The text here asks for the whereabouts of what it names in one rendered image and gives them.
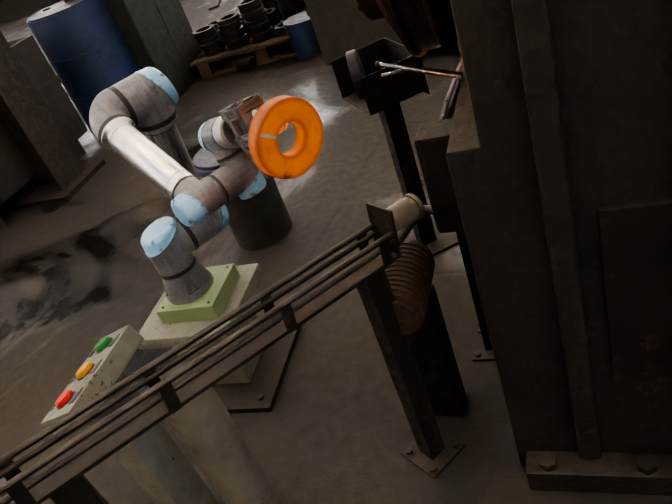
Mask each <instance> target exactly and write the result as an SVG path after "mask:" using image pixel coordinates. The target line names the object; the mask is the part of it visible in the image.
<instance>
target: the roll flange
mask: <svg viewBox="0 0 672 504"><path fill-rule="evenodd" d="M422 2H423V6H424V9H425V12H426V15H427V18H428V20H429V23H430V26H431V28H432V30H433V33H434V35H435V37H436V39H437V41H438V42H439V44H440V45H441V47H442V48H443V49H445V50H446V51H449V50H453V49H454V48H455V46H456V44H457V40H458V38H457V33H456V28H455V23H454V19H453V14H452V9H451V4H450V0H422Z"/></svg>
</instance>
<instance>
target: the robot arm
mask: <svg viewBox="0 0 672 504"><path fill-rule="evenodd" d="M240 100H241V101H240ZM240 100H239V101H237V102H238V103H237V102H236V104H231V105H230V106H228V107H226V108H225V109H223V110H221V111H219V112H218V113H219V115H220V116H219V117H214V118H211V119H209V120H208V121H206V122H204V123H203V124H202V125H201V127H200V128H199V131H198V140H199V143H200V145H201V146H202V147H203V148H204V149H205V150H207V151H209V152H212V154H213V155H214V157H215V158H216V160H217V162H218V164H219V165H220V168H219V169H217V170H216V171H214V172H213V173H211V174H210V175H208V176H206V177H205V178H203V179H202V180H200V178H199V175H198V173H197V171H196V169H195V166H194V164H193V162H192V160H191V158H190V155H189V153H188V151H187V149H186V146H185V144H184V142H183V140H182V137H181V135H180V133H179V131H178V128H177V126H176V124H175V122H174V121H175V119H176V117H177V112H176V110H175V107H174V105H177V103H178V102H179V96H178V93H177V91H176V89H175V87H174V86H173V84H172V83H171V82H170V80H169V79H168V78H167V77H166V76H165V75H164V74H163V73H162V72H160V71H159V70H158V69H156V68H153V67H146V68H144V69H142V70H140V71H136V72H134V74H132V75H130V76H129V77H127V78H125V79H123V80H121V81H120V82H118V83H116V84H114V85H112V86H111V87H109V88H107V89H105V90H103V91H101V92H100V93H99V94H98V95H97V96H96V97H95V99H94V100H93V102H92V104H91V107H90V111H89V123H90V128H91V131H92V133H93V135H94V137H95V139H96V140H97V141H98V143H99V144H100V145H101V146H103V147H104V148H105V149H106V150H108V151H110V152H116V153H117V154H118V155H120V156H121V157H122V158H123V159H124V160H126V161H127V162H128V163H129V164H130V165H131V166H133V167H134V168H135V169H136V170H137V171H139V172H140V173H141V174H142V175H143V176H144V177H146V178H147V179H148V180H149V181H150V182H152V183H153V184H154V185H155V186H156V187H157V188H159V189H160V190H161V191H162V192H163V193H165V194H166V195H167V196H168V197H169V198H170V199H172V201H171V208H172V211H173V212H174V214H175V215H176V216H175V217H174V218H172V217H163V218H161V219H160V220H159V219H158V220H156V221H154V222H153V223H152V224H150V225H149V226H148V227H147V228H146V229H145V231H144V232H143V234H142V237H141V245H142V247H143V249H144V251H145V254H146V255H147V256H148V257H149V259H150V260H151V262H152V264H153V265H154V267H155V269H156V270H157V272H158V273H159V275H160V276H161V278H162V281H163V286H164V291H165V295H166V298H167V299H168V301H169V302H170V303H171V304H173V305H185V304H188V303H191V302H193V301H195V300H197V299H199V298H200V297H202V296H203V295H204V294H205V293H206V292H207V291H208V290H209V289H210V288H211V286H212V284H213V280H214V279H213V276H212V274H211V273H210V271H209V270H208V269H207V268H205V267H204V266H203V265H202V264H201V263H200V262H199V261H197V259H196V258H195V256H194V254H193V252H194V251H195V250H197V249H198V248H200V247H201V246H202V245H204V244H205V243H206V242H208V241H209V240H210V239H212V238H213V237H215V236H216V235H218V234H220V233H221V232H222V230H224V229H225V228H226V227H227V226H228V224H229V213H228V210H227V208H226V206H225V204H226V203H228V202H229V201H231V200H232V199H234V198H235V197H236V196H239V197H240V199H242V200H245V199H249V198H251V197H253V196H254V195H256V194H258V193H259V192H261V191H262V190H263V189H264V188H265V186H266V180H265V178H264V176H265V177H266V178H267V179H270V178H271V177H273V176H271V175H268V174H266V173H264V172H263V171H262V170H260V169H259V168H258V167H257V165H256V164H255V162H254V161H253V159H252V156H251V154H250V150H249V145H248V134H249V128H250V125H251V122H252V119H253V117H254V115H255V114H256V112H257V111H258V109H259V108H260V107H261V106H262V105H263V104H264V103H265V102H264V100H263V98H262V96H261V94H260V93H257V94H254V95H252V96H249V97H246V98H245V99H244V98H242V99H240ZM142 133H144V134H145V135H143V134H142ZM263 175H264V176H263Z"/></svg>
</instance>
